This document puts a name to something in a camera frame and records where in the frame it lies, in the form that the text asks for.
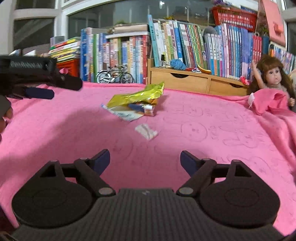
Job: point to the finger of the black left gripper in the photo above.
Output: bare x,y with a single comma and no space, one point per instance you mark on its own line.
21,92
67,81

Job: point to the stack of flat books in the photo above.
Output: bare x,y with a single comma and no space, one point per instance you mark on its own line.
66,50

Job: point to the miniature bicycle model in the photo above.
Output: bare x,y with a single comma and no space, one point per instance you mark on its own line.
116,74

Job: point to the wooden drawer organizer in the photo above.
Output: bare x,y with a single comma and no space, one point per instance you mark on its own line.
194,82

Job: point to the white blue tube wrapper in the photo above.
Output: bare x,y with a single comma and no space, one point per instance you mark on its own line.
132,111

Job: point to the yellow foil snack bag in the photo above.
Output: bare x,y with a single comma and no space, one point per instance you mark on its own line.
150,94

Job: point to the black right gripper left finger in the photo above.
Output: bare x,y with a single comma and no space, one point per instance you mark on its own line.
89,171

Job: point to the pink bunny print towel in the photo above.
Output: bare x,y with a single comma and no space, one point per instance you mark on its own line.
73,125

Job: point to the pink toy house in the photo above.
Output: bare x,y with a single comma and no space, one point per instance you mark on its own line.
274,22

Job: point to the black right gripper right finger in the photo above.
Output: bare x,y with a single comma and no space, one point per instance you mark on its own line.
200,172

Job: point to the red plastic crate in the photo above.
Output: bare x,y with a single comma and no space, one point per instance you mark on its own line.
71,67

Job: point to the row of upright books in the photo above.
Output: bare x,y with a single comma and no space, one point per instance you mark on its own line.
223,50

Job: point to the white crumpled tissue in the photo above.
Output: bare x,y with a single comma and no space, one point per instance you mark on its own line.
146,131

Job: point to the blue yarn ball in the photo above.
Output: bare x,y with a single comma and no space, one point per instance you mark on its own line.
177,64

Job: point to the brown haired doll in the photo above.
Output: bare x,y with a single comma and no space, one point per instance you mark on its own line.
268,72

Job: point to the red basket on books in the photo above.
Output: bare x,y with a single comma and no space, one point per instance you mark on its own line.
235,17

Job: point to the person left hand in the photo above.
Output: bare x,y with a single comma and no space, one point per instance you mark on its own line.
6,114

